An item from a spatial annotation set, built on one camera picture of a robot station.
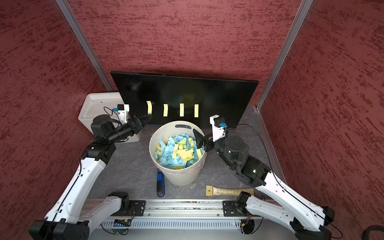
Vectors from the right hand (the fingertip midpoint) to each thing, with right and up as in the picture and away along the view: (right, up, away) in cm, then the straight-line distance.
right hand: (202, 130), depth 62 cm
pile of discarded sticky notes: (-11, -11, +8) cm, 18 cm away
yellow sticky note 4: (-3, +9, +12) cm, 15 cm away
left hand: (-25, +3, +7) cm, 26 cm away
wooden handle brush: (+5, -35, +18) cm, 39 cm away
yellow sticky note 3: (-10, +10, +11) cm, 18 cm away
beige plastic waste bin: (-6, -27, +19) cm, 33 cm away
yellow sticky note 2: (-18, +9, +11) cm, 23 cm away
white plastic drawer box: (-60, +15, +31) cm, 69 cm away
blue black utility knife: (-23, -34, +19) cm, 45 cm away
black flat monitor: (-14, +18, +34) cm, 41 cm away
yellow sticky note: (-26, +10, +10) cm, 29 cm away
